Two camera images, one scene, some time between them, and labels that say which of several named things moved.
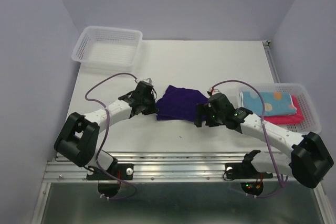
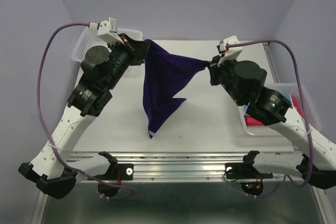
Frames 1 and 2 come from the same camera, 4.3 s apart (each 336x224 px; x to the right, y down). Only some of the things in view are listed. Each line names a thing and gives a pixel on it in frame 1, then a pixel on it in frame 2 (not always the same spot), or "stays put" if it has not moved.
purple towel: (179, 104) → (164, 75)
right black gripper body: (212, 118) → (222, 75)
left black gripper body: (149, 107) → (125, 54)
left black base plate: (125, 171) stays put
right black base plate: (244, 170) stays put
